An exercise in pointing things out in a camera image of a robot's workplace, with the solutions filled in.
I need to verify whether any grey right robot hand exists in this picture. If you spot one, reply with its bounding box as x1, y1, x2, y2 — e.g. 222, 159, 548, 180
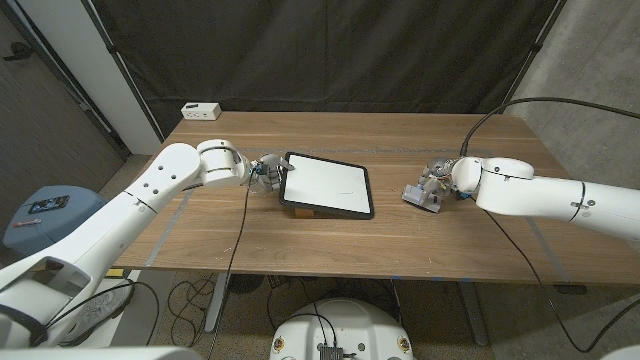
417, 156, 464, 206

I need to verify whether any small black-framed whiteboard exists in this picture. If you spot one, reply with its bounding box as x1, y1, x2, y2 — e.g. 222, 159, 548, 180
278, 151, 376, 221

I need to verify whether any black round floor object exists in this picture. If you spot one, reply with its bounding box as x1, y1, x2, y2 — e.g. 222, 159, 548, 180
230, 273, 265, 296

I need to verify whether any white power strip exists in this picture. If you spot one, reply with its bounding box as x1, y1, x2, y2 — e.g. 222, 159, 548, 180
180, 101, 223, 122

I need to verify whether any grey table leg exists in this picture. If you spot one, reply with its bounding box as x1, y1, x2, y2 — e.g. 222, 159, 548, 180
457, 280, 490, 347

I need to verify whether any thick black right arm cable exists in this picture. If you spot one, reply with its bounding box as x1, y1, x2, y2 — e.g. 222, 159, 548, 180
459, 96, 640, 159

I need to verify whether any thin black left wrist cable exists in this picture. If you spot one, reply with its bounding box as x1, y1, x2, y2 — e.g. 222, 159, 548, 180
204, 172, 252, 360

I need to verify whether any black door handle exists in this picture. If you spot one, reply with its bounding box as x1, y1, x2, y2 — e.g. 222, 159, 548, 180
2, 41, 34, 62

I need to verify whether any black backdrop stand pole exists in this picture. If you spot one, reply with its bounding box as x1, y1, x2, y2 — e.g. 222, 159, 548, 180
498, 0, 569, 115
82, 0, 165, 141

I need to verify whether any black phone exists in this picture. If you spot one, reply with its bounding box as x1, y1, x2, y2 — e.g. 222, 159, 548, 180
27, 194, 71, 215

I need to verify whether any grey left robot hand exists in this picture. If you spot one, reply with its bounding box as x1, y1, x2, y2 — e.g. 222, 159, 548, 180
248, 152, 296, 195

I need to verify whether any grey sneaker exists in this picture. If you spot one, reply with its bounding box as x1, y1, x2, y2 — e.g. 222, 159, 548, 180
57, 278, 136, 347

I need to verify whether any white table leg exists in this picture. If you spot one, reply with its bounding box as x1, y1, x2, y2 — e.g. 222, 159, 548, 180
203, 272, 232, 335

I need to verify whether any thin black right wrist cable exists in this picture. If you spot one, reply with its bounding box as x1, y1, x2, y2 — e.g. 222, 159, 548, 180
469, 194, 640, 354

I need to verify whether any white robot torso base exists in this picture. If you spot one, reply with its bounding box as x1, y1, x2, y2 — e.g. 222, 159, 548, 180
268, 297, 416, 360

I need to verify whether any black torso cable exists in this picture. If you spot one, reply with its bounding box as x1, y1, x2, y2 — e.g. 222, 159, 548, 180
266, 276, 341, 351

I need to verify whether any blue-grey stool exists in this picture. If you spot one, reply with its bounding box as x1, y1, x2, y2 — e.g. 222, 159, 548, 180
2, 185, 109, 259

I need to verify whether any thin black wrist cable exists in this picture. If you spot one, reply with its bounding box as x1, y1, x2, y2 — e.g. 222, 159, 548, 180
204, 172, 252, 360
469, 194, 640, 354

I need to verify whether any black floor cable tangle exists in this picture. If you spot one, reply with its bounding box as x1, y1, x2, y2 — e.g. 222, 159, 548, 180
164, 274, 216, 349

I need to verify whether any black backdrop curtain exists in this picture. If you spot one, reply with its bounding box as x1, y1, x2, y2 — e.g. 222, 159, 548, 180
82, 0, 569, 139

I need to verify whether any grey whiteboard eraser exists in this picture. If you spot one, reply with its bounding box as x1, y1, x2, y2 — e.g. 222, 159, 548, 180
401, 183, 442, 215

